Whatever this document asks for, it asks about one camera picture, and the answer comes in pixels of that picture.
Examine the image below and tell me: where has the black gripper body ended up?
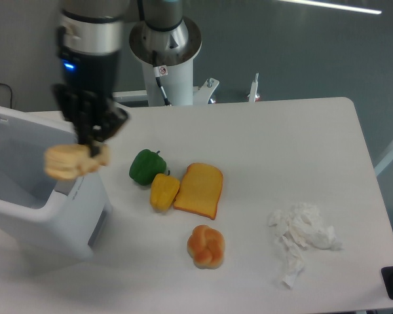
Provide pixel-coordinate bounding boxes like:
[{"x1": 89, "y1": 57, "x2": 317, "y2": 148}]
[{"x1": 52, "y1": 48, "x2": 129, "y2": 141}]

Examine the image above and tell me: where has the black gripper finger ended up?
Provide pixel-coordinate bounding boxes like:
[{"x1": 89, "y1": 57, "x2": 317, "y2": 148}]
[
  {"x1": 75, "y1": 94, "x2": 93, "y2": 147},
  {"x1": 89, "y1": 125, "x2": 104, "y2": 157}
]

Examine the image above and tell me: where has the pale beige bread roll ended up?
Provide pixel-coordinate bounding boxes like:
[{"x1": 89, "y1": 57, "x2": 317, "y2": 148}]
[{"x1": 44, "y1": 144, "x2": 111, "y2": 181}]

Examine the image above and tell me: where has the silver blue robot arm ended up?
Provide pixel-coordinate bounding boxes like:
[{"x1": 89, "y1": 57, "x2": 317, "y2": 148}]
[{"x1": 52, "y1": 1, "x2": 183, "y2": 157}]

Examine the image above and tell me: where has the white trash can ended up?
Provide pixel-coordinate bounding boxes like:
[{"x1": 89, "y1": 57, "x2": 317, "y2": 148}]
[{"x1": 0, "y1": 107, "x2": 112, "y2": 259}]

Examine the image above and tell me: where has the square toast bread slice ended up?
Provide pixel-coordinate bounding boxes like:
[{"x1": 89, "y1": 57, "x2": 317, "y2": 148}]
[{"x1": 173, "y1": 163, "x2": 223, "y2": 220}]

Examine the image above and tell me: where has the round knotted bread bun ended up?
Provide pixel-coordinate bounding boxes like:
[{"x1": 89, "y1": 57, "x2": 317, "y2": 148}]
[{"x1": 187, "y1": 225, "x2": 225, "y2": 269}]

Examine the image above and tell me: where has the green bell pepper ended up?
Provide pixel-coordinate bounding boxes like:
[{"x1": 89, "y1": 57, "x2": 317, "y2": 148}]
[{"x1": 129, "y1": 149, "x2": 167, "y2": 186}]

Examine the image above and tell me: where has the yellow bell pepper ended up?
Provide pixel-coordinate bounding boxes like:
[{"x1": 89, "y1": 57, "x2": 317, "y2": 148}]
[{"x1": 150, "y1": 173, "x2": 180, "y2": 211}]

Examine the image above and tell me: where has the crumpled white tissue paper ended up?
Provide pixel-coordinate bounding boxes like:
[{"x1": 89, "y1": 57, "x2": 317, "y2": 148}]
[{"x1": 268, "y1": 203, "x2": 343, "y2": 289}]

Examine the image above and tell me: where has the black floor cable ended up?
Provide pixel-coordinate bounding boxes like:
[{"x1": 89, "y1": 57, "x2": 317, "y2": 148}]
[{"x1": 0, "y1": 82, "x2": 14, "y2": 109}]

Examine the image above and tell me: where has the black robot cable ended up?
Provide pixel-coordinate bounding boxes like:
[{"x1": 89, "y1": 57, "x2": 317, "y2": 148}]
[{"x1": 136, "y1": 0, "x2": 173, "y2": 107}]

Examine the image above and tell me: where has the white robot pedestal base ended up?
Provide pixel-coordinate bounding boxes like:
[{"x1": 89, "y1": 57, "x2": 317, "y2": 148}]
[{"x1": 113, "y1": 17, "x2": 220, "y2": 107}]

